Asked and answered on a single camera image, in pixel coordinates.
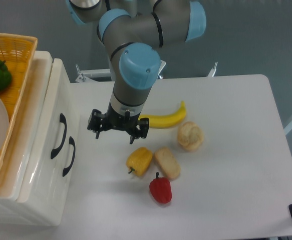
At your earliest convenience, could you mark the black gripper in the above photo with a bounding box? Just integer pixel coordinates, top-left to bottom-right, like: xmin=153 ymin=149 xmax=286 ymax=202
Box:
xmin=87 ymin=105 xmax=149 ymax=144

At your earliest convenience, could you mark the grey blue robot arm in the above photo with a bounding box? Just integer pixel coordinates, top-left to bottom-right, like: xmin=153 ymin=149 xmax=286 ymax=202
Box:
xmin=66 ymin=0 xmax=206 ymax=141

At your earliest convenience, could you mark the white drawer cabinet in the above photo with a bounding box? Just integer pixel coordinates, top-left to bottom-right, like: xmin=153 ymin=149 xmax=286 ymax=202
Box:
xmin=0 ymin=51 xmax=80 ymax=226

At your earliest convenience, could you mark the yellow bell pepper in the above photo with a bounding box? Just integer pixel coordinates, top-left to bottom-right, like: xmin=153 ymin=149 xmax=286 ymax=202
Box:
xmin=126 ymin=147 xmax=153 ymax=177

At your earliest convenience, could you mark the yellow banana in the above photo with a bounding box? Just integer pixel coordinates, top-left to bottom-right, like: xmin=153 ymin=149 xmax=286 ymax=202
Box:
xmin=138 ymin=100 xmax=187 ymax=129

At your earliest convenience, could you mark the oblong bread loaf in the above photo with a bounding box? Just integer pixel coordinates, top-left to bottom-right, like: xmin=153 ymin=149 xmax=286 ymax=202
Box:
xmin=154 ymin=147 xmax=181 ymax=180

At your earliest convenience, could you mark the red bell pepper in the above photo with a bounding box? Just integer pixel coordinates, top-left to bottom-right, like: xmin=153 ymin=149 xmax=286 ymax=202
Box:
xmin=149 ymin=172 xmax=172 ymax=204

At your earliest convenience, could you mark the round bread roll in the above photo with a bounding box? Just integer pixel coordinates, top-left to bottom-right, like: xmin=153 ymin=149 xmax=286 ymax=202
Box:
xmin=177 ymin=121 xmax=204 ymax=152

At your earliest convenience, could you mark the orange woven basket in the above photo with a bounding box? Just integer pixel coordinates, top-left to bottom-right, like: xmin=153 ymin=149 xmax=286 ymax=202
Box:
xmin=0 ymin=31 xmax=39 ymax=200

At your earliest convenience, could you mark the white frame bracket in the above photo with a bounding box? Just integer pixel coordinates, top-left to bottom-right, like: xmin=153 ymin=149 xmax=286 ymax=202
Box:
xmin=75 ymin=60 xmax=218 ymax=83

